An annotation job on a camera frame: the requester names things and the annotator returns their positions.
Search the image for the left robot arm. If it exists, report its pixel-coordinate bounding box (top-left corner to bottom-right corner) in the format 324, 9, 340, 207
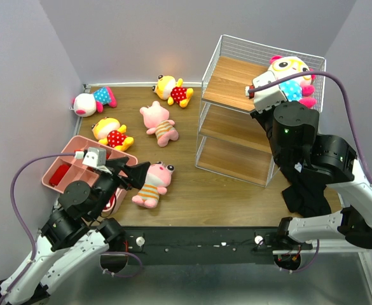
0, 157, 151, 304

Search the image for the yellow frog plush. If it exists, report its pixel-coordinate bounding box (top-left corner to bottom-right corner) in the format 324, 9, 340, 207
152, 75, 194, 108
91, 117, 134, 151

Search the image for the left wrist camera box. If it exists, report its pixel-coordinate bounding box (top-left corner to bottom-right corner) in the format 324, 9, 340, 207
74, 147, 111, 173

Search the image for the red block in tray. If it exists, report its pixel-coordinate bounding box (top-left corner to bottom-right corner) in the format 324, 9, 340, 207
48, 164, 71, 186

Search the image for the yellow frog plush back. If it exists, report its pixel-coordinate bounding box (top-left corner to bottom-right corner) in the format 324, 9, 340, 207
152, 75, 194, 108

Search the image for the black cloth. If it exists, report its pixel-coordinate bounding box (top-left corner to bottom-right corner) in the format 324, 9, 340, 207
275, 158, 333, 220

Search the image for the white panda plush blue dress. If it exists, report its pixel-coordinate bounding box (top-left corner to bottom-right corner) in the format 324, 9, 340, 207
69, 86, 118, 118

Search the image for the white panda plush with glasses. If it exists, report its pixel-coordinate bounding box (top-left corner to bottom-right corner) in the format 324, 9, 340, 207
268, 55, 317, 108

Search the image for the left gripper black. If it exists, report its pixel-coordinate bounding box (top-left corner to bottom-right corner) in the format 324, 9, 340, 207
90, 156, 151, 220

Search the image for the black mounting rail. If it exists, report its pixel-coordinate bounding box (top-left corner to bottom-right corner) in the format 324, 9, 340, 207
99, 226, 317, 266

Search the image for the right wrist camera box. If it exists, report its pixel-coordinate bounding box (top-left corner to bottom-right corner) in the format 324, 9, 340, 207
245, 71, 287, 114

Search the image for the pink plush face down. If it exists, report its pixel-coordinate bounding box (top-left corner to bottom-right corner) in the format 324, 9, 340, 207
139, 101, 179, 147

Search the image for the white wire wooden shelf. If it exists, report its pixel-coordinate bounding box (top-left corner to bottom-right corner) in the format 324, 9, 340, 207
195, 34, 326, 187

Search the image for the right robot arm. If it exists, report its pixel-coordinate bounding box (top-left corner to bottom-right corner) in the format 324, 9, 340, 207
251, 101, 372, 249

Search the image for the yellow frog plush front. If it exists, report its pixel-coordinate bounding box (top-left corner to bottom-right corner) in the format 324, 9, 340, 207
91, 117, 134, 151

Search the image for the pink divided tray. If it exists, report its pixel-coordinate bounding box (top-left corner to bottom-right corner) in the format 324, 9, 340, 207
41, 135, 138, 215

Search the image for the pink frog plush striped shirt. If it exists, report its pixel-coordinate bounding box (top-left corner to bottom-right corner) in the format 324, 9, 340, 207
132, 161, 174, 209

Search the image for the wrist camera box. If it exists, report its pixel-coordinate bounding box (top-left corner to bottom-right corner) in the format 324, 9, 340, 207
74, 147, 111, 173
245, 71, 287, 114

